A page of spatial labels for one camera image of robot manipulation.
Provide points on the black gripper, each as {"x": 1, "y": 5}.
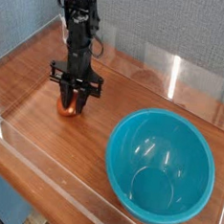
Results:
{"x": 76, "y": 74}

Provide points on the red toy mushroom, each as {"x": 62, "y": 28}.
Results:
{"x": 70, "y": 110}

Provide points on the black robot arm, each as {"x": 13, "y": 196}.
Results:
{"x": 82, "y": 23}

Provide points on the blue plastic bowl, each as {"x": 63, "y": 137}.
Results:
{"x": 159, "y": 166}

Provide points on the clear acrylic left panel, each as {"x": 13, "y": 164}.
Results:
{"x": 25, "y": 87}

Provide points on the clear acrylic panel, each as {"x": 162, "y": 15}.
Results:
{"x": 50, "y": 186}
{"x": 189, "y": 86}
{"x": 25, "y": 87}

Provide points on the clear acrylic front panel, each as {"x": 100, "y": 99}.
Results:
{"x": 50, "y": 186}

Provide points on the clear acrylic back panel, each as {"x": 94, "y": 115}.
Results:
{"x": 189, "y": 86}

